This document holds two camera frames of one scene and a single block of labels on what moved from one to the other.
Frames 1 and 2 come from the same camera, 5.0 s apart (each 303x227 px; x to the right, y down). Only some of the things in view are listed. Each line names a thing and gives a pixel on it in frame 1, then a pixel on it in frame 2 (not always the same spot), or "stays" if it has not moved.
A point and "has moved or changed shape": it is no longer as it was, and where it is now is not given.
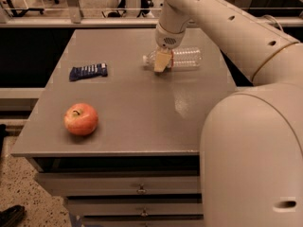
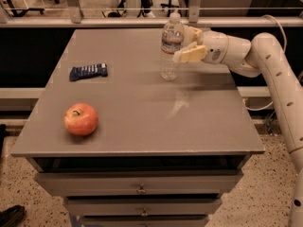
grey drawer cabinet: (120, 143) stays
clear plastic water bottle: (180, 58) has moved or changed shape
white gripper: (167, 38) -> (213, 46)
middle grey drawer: (135, 205) stays
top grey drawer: (88, 183) stays
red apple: (80, 118) stays
